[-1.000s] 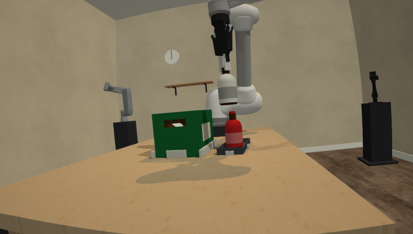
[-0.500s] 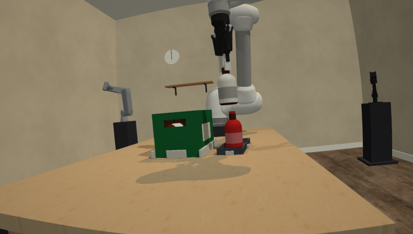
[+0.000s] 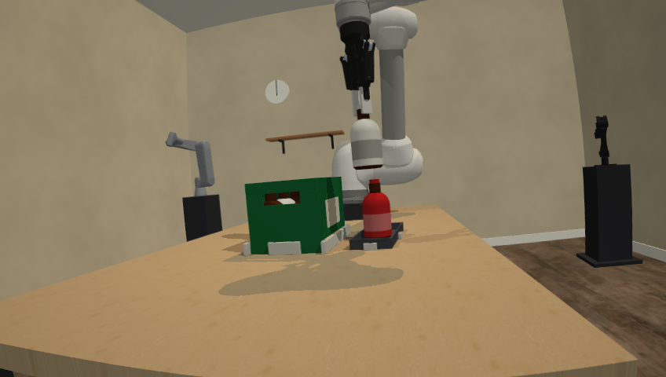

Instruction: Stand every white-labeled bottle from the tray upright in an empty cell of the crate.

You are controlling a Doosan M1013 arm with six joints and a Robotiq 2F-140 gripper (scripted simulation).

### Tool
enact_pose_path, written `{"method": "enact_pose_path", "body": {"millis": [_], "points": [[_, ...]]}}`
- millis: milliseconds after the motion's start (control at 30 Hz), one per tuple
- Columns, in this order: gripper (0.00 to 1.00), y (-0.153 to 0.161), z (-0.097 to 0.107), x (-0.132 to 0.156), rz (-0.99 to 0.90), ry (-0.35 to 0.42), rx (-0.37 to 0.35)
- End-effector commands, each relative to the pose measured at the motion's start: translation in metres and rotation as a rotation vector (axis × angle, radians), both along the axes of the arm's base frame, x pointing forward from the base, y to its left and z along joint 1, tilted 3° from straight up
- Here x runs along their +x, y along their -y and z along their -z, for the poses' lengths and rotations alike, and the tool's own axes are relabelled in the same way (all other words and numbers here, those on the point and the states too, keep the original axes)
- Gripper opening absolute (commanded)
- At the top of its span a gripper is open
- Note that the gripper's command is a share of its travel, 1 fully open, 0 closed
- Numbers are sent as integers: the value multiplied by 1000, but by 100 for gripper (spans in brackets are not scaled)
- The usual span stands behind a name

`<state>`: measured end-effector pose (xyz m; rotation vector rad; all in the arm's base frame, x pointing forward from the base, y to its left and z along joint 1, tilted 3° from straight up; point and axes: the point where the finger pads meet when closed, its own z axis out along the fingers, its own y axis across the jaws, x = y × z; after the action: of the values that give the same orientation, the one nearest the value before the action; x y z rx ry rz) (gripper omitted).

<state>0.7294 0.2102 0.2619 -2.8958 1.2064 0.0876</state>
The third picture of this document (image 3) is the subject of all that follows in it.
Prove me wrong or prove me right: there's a white bottle with grey label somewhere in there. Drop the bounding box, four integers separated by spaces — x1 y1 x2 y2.
350 105 383 170
278 192 295 204

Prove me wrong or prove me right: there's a red bottle with pale label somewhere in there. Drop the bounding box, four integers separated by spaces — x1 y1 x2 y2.
362 179 392 238

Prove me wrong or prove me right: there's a brown bottle with cream cap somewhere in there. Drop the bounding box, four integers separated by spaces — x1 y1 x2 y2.
264 193 282 206

